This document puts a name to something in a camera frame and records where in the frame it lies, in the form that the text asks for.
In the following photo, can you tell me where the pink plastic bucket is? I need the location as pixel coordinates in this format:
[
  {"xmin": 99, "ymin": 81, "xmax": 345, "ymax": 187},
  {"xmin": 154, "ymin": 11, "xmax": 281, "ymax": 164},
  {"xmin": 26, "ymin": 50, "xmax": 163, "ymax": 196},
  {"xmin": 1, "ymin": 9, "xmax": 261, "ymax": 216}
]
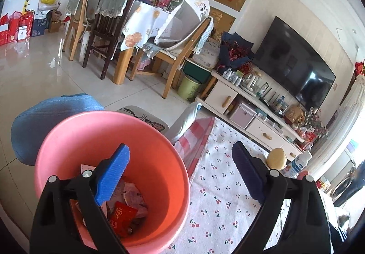
[{"xmin": 34, "ymin": 111, "xmax": 191, "ymax": 254}]

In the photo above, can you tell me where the white spray bottle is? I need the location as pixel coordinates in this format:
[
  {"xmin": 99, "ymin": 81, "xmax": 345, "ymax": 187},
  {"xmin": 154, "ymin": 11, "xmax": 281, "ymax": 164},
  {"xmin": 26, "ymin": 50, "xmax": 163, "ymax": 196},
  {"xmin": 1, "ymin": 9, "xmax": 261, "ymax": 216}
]
[{"xmin": 285, "ymin": 151, "xmax": 313, "ymax": 179}]

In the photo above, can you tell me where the brown printed bag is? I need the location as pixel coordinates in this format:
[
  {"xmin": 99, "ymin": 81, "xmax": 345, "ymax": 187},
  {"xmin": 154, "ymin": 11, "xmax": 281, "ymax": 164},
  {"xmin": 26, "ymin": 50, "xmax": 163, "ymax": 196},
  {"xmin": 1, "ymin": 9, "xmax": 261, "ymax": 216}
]
[{"xmin": 284, "ymin": 106, "xmax": 304, "ymax": 126}]

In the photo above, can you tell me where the red checked cloth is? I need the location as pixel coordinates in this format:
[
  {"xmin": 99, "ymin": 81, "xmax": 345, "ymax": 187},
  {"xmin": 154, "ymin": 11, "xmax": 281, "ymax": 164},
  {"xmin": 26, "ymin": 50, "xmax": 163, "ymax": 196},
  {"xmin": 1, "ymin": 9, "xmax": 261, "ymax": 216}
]
[{"xmin": 174, "ymin": 116, "xmax": 216, "ymax": 180}]

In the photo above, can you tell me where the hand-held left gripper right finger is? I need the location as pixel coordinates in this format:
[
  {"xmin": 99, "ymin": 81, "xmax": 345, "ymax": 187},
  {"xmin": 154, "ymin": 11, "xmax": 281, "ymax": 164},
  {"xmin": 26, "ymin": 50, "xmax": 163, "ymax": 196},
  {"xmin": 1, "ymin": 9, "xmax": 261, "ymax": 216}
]
[{"xmin": 232, "ymin": 141, "xmax": 331, "ymax": 254}]

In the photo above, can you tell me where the dried flower bunch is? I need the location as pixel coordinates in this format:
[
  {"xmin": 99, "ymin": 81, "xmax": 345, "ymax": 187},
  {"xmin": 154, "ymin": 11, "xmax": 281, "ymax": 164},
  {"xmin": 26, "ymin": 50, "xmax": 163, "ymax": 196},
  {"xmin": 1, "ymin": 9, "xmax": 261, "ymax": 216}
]
[{"xmin": 304, "ymin": 108, "xmax": 328, "ymax": 135}]

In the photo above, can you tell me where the blue gift bag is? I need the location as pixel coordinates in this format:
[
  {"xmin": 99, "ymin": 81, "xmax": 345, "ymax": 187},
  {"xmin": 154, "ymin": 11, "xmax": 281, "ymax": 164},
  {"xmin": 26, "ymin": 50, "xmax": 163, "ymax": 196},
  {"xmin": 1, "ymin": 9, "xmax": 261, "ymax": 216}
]
[{"xmin": 31, "ymin": 18, "xmax": 47, "ymax": 37}]

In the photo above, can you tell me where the red gift bag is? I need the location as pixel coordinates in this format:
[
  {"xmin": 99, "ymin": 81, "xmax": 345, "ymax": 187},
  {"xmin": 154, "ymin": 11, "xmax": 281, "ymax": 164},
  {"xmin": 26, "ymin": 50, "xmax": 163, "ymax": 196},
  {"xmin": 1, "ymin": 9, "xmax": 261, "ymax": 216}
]
[
  {"xmin": 0, "ymin": 13, "xmax": 12, "ymax": 46},
  {"xmin": 8, "ymin": 11, "xmax": 34, "ymax": 43}
]

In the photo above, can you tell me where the pink storage box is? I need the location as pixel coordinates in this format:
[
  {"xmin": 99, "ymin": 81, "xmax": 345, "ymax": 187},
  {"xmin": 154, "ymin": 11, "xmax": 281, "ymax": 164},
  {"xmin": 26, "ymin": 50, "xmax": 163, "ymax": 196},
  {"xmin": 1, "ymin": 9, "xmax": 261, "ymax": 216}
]
[{"xmin": 229, "ymin": 101, "xmax": 256, "ymax": 129}]

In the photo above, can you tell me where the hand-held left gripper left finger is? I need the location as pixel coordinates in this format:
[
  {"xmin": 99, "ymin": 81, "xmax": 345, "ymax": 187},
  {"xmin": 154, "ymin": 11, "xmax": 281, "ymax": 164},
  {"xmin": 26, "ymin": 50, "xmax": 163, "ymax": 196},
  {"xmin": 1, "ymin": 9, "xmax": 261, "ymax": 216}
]
[{"xmin": 29, "ymin": 143, "xmax": 131, "ymax": 254}]

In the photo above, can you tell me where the white TV cabinet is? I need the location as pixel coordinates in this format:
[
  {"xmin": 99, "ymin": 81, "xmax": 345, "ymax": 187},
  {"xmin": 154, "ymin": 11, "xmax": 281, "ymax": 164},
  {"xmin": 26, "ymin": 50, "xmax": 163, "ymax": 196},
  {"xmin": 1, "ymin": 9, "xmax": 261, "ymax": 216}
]
[{"xmin": 195, "ymin": 70, "xmax": 305, "ymax": 161}]

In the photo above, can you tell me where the white tissue pack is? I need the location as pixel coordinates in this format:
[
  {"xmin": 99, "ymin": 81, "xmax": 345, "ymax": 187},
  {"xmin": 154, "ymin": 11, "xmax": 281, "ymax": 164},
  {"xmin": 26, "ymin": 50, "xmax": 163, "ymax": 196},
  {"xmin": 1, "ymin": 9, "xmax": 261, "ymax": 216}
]
[{"xmin": 192, "ymin": 38, "xmax": 221, "ymax": 69}]

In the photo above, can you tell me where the dark wooden chair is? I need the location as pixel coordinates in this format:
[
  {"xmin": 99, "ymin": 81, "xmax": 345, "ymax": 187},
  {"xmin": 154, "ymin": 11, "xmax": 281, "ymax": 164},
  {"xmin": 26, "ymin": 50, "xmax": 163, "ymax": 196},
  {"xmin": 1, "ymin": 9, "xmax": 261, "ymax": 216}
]
[{"xmin": 83, "ymin": 0, "xmax": 142, "ymax": 80}]

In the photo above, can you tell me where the green waste bin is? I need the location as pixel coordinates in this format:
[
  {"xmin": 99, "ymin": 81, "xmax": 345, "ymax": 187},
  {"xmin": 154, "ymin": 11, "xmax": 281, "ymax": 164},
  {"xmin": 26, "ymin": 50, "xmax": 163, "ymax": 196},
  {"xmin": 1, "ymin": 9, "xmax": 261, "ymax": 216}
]
[{"xmin": 177, "ymin": 74, "xmax": 201, "ymax": 101}]

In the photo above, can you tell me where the dining table with printed cloth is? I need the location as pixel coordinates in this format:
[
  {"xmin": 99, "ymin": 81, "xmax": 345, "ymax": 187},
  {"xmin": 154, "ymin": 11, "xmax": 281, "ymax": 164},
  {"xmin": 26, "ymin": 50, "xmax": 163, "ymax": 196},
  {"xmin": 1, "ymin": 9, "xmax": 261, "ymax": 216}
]
[{"xmin": 112, "ymin": 0, "xmax": 172, "ymax": 85}]

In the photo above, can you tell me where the black television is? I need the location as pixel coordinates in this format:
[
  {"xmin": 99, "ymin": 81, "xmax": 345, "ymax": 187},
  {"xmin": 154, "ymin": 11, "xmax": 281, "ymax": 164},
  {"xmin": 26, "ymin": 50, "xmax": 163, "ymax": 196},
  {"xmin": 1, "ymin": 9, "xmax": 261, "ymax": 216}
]
[{"xmin": 252, "ymin": 16, "xmax": 336, "ymax": 112}]

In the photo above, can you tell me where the yellow pear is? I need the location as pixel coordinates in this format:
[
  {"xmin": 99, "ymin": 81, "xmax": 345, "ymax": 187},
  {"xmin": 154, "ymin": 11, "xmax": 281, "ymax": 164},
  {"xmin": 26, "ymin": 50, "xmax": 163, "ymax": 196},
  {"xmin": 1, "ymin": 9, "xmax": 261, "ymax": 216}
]
[{"xmin": 266, "ymin": 148, "xmax": 287, "ymax": 170}]

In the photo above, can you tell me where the white standing air conditioner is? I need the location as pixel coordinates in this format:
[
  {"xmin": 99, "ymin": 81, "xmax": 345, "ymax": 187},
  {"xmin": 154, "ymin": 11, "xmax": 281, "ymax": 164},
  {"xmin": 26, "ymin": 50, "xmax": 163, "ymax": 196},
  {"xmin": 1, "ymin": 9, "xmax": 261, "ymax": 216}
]
[{"xmin": 309, "ymin": 75, "xmax": 365, "ymax": 175}]

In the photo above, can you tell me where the large red snack packet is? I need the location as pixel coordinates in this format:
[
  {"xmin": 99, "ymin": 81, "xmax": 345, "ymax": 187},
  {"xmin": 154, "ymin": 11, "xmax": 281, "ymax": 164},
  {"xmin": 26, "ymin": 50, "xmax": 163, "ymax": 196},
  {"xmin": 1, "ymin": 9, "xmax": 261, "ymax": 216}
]
[{"xmin": 109, "ymin": 201, "xmax": 139, "ymax": 238}]

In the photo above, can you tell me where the cherry print tablecloth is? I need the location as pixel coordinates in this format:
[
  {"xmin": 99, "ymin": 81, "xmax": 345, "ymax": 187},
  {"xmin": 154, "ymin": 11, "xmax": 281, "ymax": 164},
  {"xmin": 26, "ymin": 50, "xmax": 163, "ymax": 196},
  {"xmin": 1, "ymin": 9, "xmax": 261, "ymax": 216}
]
[{"xmin": 160, "ymin": 118, "xmax": 288, "ymax": 254}]

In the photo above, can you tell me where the light wooden chair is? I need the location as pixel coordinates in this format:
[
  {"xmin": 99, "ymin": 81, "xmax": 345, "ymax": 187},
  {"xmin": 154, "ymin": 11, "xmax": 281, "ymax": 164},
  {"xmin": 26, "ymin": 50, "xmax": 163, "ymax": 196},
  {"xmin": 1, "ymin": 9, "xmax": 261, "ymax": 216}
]
[{"xmin": 62, "ymin": 0, "xmax": 93, "ymax": 62}]

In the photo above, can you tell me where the dark blue flower bouquet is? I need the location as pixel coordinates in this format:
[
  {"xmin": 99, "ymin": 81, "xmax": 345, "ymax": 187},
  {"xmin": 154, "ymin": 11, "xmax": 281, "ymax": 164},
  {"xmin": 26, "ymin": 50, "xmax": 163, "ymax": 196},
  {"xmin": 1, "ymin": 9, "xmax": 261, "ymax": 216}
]
[{"xmin": 218, "ymin": 32, "xmax": 255, "ymax": 70}]

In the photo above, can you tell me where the wooden chair with blue cover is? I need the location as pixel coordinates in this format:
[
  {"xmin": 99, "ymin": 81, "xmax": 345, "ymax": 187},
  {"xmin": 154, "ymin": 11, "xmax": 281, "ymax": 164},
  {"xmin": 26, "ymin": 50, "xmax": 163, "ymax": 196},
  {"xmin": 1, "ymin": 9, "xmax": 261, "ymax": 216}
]
[{"xmin": 130, "ymin": 16, "xmax": 214, "ymax": 99}]

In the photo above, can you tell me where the white washing machine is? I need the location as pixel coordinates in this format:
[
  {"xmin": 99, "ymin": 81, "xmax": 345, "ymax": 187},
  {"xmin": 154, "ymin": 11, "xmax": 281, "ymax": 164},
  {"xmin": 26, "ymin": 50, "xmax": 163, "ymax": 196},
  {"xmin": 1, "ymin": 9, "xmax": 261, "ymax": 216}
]
[{"xmin": 331, "ymin": 174, "xmax": 354, "ymax": 200}]

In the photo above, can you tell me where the grey mesh food cover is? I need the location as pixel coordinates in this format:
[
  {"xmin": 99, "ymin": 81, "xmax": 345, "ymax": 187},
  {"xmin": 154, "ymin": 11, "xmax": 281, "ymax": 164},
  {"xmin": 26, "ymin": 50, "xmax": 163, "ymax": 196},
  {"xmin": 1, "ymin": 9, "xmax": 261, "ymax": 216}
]
[{"xmin": 154, "ymin": 0, "xmax": 211, "ymax": 46}]

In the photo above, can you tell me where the small white plastic packet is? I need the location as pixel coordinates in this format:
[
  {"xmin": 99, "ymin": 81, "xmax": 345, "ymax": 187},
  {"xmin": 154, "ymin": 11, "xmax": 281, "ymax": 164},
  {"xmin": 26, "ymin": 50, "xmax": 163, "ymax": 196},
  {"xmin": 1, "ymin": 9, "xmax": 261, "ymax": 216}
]
[{"xmin": 114, "ymin": 180, "xmax": 149, "ymax": 219}]

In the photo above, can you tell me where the blue round stool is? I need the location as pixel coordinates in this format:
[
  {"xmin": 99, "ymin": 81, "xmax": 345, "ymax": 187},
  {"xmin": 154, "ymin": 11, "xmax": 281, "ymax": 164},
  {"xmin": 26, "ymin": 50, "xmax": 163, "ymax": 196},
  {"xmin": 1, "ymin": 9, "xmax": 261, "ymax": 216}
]
[{"xmin": 11, "ymin": 93, "xmax": 104, "ymax": 166}]

